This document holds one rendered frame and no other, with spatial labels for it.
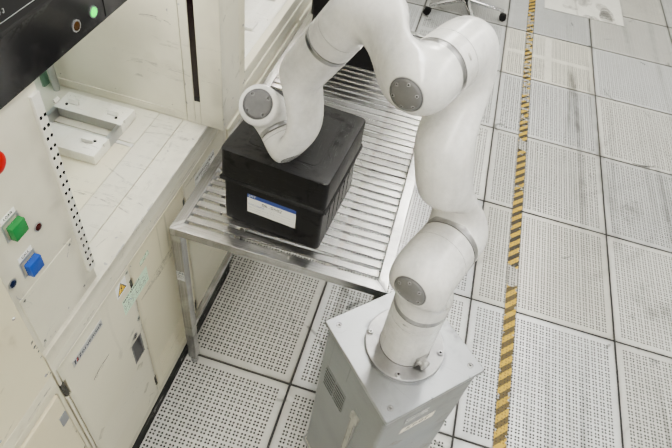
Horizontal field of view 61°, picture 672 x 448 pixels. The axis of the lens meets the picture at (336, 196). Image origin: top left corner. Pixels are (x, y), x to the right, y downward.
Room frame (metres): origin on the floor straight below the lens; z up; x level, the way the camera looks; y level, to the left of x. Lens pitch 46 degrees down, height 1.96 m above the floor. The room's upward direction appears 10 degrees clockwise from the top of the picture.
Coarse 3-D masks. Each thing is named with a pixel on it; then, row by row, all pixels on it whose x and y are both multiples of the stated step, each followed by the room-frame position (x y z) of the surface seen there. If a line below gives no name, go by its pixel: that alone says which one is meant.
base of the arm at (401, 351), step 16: (384, 320) 0.75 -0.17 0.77; (400, 320) 0.66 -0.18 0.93; (368, 336) 0.70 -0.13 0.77; (384, 336) 0.68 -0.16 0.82; (400, 336) 0.65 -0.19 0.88; (416, 336) 0.64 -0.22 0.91; (432, 336) 0.65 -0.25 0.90; (368, 352) 0.66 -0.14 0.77; (384, 352) 0.66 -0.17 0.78; (400, 352) 0.64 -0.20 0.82; (416, 352) 0.64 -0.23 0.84; (432, 352) 0.69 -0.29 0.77; (384, 368) 0.63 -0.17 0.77; (400, 368) 0.63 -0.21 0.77; (416, 368) 0.64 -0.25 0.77; (432, 368) 0.65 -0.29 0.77
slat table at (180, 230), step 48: (288, 48) 1.87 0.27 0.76; (336, 96) 1.62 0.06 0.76; (384, 144) 1.41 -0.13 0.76; (192, 192) 1.06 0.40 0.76; (384, 192) 1.19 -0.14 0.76; (192, 240) 0.92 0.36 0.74; (240, 240) 0.93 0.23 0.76; (288, 240) 0.95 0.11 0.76; (336, 240) 0.98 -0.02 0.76; (384, 240) 1.01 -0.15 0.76; (384, 288) 0.85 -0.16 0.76; (192, 336) 0.92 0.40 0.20
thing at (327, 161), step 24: (336, 120) 1.18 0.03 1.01; (360, 120) 1.19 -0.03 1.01; (240, 144) 1.02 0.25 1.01; (312, 144) 1.07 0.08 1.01; (336, 144) 1.08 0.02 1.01; (360, 144) 1.19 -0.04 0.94; (240, 168) 0.98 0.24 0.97; (264, 168) 0.97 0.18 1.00; (288, 168) 0.97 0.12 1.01; (312, 168) 0.98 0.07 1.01; (336, 168) 1.00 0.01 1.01; (264, 192) 0.97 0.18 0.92; (288, 192) 0.95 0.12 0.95; (312, 192) 0.94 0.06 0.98; (336, 192) 1.01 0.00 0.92
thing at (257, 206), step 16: (240, 192) 0.99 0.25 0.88; (256, 192) 0.98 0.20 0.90; (240, 208) 0.99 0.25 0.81; (256, 208) 0.98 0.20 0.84; (272, 208) 0.97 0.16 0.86; (288, 208) 0.96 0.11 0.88; (336, 208) 1.07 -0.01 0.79; (256, 224) 0.98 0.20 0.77; (272, 224) 0.97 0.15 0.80; (288, 224) 0.96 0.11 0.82; (304, 224) 0.95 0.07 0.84; (320, 224) 0.94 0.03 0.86; (304, 240) 0.95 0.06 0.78; (320, 240) 0.95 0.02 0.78
